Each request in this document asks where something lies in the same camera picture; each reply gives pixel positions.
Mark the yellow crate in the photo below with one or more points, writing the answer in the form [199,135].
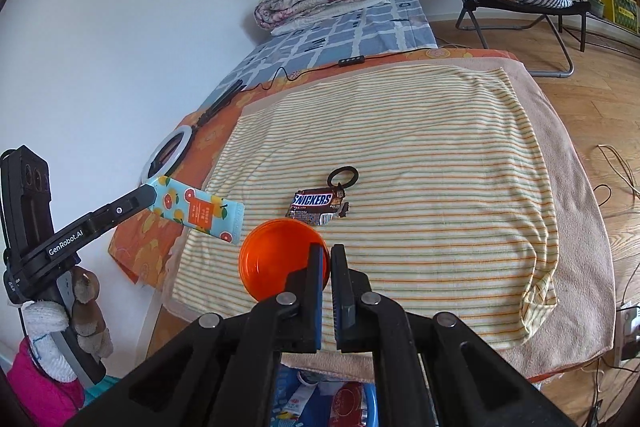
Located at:
[620,7]

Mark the blue plastic basket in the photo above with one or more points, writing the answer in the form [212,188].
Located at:
[373,407]

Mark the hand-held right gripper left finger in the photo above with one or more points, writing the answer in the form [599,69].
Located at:
[315,287]

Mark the brown candy bar wrapper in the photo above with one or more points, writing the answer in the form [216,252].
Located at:
[312,202]

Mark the small potted plant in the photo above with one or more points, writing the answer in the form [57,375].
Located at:
[595,4]

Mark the person's left hand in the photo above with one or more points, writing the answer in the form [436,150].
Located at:
[87,307]

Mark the blue checked bed sheet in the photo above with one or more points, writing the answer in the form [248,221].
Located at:
[350,32]

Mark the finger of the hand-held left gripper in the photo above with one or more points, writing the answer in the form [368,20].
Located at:
[120,210]

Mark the red packet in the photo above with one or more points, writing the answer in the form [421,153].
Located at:
[347,404]

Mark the yellow striped towel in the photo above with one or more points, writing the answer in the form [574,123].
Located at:
[425,157]

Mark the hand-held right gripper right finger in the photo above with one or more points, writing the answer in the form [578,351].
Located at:
[340,297]

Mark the long white paper box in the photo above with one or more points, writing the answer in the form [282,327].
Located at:
[285,407]

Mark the black folded tripod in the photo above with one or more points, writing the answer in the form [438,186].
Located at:
[222,102]

